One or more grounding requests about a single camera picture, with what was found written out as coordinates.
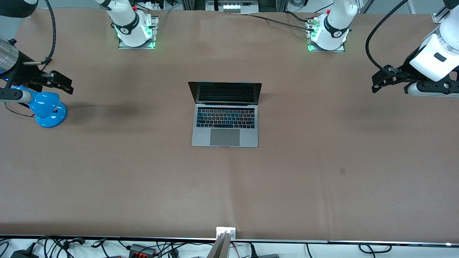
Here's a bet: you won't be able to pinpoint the blue desk lamp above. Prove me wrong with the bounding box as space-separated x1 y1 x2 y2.
11 85 68 128

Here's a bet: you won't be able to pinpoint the thick black table cable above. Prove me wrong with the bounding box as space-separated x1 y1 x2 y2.
285 11 316 24

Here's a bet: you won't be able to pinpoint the black power adapter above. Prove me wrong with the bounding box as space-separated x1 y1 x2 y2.
10 247 39 258

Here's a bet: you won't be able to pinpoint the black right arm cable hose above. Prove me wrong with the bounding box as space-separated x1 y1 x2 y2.
22 0 56 66

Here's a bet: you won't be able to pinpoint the grey laptop computer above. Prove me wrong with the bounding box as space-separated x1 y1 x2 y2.
188 81 262 148

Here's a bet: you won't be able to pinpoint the small white power strip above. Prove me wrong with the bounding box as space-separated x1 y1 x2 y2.
143 0 169 10

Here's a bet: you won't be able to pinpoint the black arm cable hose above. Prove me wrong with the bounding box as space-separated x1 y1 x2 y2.
22 0 56 66
365 0 411 79

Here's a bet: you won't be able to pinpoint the silver aluminium corner post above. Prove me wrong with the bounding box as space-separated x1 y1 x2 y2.
432 7 449 24

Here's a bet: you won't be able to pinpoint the silver aluminium extrusion bar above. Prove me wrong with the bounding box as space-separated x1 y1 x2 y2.
206 231 230 258

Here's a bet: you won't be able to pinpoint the thin black table cable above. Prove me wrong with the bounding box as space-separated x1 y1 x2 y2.
229 12 316 31

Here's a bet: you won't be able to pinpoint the black looped cable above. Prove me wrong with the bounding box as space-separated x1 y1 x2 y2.
359 243 391 254

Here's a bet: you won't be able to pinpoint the grey connector block orange levers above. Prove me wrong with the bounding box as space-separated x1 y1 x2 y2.
128 244 157 258

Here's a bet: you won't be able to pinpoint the silver camera mount bracket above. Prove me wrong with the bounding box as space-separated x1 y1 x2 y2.
216 227 236 240

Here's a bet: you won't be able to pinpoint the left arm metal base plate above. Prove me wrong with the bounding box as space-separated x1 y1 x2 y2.
307 17 346 53

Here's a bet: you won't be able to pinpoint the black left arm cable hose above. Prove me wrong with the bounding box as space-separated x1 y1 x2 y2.
365 0 411 79

